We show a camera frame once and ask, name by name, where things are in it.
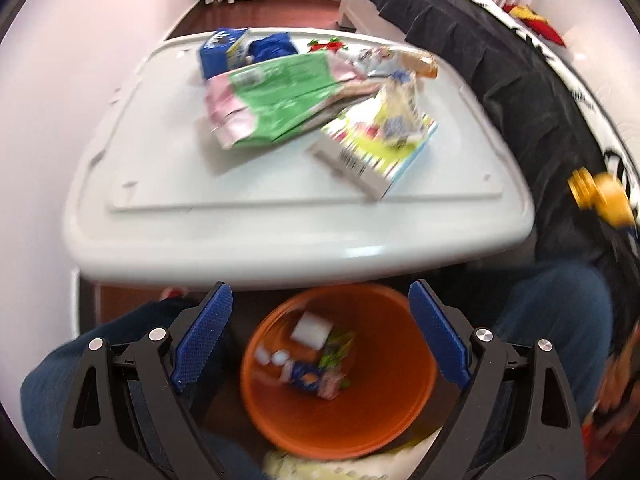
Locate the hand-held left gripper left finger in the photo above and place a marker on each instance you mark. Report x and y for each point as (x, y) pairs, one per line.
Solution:
(202, 340)

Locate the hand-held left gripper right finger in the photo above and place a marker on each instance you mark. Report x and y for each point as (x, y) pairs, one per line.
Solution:
(440, 335)

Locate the white paper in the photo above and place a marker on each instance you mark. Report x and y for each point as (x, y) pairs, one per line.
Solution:
(272, 356)

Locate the white foam piece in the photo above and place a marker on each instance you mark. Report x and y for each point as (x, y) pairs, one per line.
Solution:
(311, 330)

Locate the blue white packet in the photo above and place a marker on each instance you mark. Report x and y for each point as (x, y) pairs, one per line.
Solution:
(310, 380)

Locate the orange plastic bin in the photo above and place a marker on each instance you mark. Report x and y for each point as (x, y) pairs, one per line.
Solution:
(300, 425)

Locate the yellow green cardboard box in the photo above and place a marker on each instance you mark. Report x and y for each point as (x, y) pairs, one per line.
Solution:
(360, 155)

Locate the clear plastic wrapper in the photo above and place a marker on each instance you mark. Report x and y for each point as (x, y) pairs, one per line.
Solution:
(400, 110)

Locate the green pink plastic bag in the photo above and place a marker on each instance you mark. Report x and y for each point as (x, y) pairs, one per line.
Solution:
(280, 95)

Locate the orange white snack bag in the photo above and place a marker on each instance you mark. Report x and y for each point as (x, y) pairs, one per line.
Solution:
(400, 60)

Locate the blue tissue pack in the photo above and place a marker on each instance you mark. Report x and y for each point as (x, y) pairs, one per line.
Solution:
(220, 55)

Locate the blue wrapper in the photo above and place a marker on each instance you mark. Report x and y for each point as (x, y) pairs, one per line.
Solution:
(270, 47)

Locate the red green small wrapper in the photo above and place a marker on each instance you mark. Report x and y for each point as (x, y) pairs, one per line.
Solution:
(327, 46)

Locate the person's right hand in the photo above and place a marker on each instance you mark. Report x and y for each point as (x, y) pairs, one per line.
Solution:
(617, 385)

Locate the red slipper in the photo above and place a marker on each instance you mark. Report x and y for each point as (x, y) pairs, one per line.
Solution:
(174, 293)

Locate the person's legs in jeans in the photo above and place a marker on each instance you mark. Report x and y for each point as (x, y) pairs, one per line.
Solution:
(50, 375)

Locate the grey plastic storage lid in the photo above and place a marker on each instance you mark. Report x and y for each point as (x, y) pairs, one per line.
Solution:
(175, 185)

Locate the pale plastic bag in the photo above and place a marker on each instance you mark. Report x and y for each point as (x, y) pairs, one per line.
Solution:
(310, 470)

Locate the bed with black skirt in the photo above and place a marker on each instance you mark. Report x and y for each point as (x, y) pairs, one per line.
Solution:
(500, 70)

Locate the white black printed blanket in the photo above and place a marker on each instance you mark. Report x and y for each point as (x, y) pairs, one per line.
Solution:
(590, 85)

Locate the red yellow pillow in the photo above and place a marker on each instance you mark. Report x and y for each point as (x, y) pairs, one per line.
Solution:
(540, 25)

